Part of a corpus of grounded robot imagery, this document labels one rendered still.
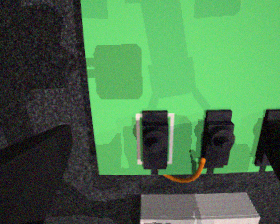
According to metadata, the green flat panel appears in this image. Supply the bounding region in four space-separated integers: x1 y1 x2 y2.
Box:
80 0 280 174

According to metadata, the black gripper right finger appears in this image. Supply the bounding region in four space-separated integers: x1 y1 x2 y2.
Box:
260 123 280 179

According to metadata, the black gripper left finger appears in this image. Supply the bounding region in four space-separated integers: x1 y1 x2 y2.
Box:
0 124 72 224

